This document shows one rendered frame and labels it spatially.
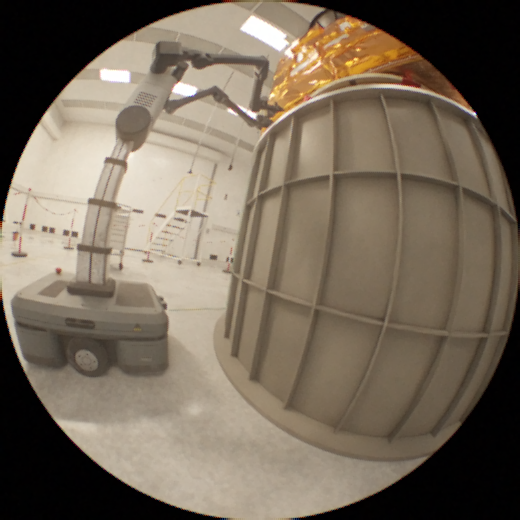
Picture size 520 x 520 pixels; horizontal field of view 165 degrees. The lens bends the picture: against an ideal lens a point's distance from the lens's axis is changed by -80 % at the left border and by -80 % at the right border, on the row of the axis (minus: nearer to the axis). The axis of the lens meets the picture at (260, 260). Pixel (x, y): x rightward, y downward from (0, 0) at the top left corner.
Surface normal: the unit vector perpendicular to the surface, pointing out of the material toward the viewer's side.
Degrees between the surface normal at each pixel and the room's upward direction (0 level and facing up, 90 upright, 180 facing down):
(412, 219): 90
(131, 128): 90
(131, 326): 90
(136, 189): 90
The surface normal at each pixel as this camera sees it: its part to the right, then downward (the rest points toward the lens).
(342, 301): -0.66, -0.11
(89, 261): 0.65, 0.11
